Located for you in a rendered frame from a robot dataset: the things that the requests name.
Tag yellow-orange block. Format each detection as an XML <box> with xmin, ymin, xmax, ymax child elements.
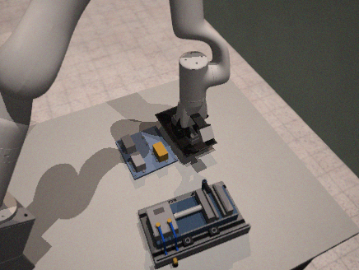
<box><xmin>152</xmin><ymin>142</ymin><xmax>169</xmax><ymax>162</ymax></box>

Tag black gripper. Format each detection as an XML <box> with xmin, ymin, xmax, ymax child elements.
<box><xmin>175</xmin><ymin>100</ymin><xmax>208</xmax><ymax>138</ymax></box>

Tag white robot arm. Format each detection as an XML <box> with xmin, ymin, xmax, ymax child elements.
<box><xmin>0</xmin><ymin>0</ymin><xmax>230</xmax><ymax>224</ymax></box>

